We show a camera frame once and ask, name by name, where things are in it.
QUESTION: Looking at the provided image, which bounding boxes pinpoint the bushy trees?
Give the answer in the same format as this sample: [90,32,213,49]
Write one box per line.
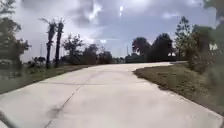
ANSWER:
[174,0,224,88]

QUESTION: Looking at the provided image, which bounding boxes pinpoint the dark leafy tree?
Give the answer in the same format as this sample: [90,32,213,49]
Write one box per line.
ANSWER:
[0,0,32,79]

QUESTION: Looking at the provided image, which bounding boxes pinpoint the row of trees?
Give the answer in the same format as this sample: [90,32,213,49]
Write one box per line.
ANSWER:
[61,32,188,65]

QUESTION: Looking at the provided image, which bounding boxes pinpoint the grass verge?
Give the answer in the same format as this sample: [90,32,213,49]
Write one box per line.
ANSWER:
[132,61,224,116]
[0,63,98,95]

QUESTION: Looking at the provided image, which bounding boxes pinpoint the pale concrete path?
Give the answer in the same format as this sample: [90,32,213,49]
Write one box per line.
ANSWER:
[0,61,224,128]

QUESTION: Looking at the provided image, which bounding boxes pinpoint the palm tree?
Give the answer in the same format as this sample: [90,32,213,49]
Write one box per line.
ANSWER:
[53,18,66,69]
[38,18,58,69]

